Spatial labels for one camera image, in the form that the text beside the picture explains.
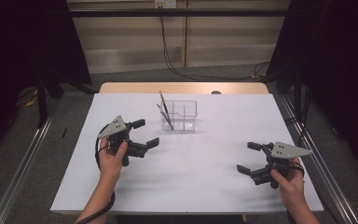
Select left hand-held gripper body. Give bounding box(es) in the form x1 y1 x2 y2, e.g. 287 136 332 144
97 115 149 167

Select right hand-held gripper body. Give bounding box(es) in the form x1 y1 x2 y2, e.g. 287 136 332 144
250 141 313 189

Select gold ferrule makeup brush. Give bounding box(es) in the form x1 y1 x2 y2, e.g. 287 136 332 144
158 90 174 131

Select clear acrylic organizer box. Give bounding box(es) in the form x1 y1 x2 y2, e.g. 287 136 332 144
159 100 199 132

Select person's right hand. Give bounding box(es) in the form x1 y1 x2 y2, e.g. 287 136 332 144
270 157 306 210

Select person's left hand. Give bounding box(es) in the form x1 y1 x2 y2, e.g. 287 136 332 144
98 137 129 185

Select white table sheet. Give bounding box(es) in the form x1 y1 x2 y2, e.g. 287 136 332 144
49 92 324 216

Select wooden table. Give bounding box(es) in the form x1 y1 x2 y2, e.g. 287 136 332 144
98 81 269 95

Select black curtain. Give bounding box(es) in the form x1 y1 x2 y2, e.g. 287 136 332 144
0 0 92 162
267 0 358 171

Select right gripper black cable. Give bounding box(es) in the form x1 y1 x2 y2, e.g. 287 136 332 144
285 160 306 224

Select metal floor rail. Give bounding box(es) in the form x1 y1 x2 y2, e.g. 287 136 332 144
278 94 358 224
0 102 60 224

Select black stand post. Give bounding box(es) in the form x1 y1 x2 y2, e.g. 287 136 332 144
293 68 303 120
36 73 49 129

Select black wall cables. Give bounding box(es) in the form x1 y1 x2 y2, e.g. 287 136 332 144
158 7 271 82

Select white wall power outlet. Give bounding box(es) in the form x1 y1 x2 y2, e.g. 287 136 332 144
154 0 177 9

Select black horizontal frame bar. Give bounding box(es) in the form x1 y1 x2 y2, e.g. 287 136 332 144
69 8 290 18

